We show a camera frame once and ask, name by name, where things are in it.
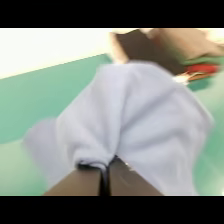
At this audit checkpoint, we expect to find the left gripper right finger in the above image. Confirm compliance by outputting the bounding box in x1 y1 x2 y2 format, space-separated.
107 156 164 197

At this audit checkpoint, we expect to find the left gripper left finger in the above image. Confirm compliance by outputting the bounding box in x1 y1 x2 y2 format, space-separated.
43 163 105 197

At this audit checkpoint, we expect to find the pale lilac garment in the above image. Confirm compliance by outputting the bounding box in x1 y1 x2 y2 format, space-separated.
23 60 215 197

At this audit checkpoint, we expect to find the red garment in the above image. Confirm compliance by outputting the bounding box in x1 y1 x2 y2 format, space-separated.
185 63 221 76

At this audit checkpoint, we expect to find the dark brown garment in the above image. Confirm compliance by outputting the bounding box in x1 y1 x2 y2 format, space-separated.
115 29 186 76

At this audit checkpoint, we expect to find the tan garment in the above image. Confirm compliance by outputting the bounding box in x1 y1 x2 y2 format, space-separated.
150 28 224 62

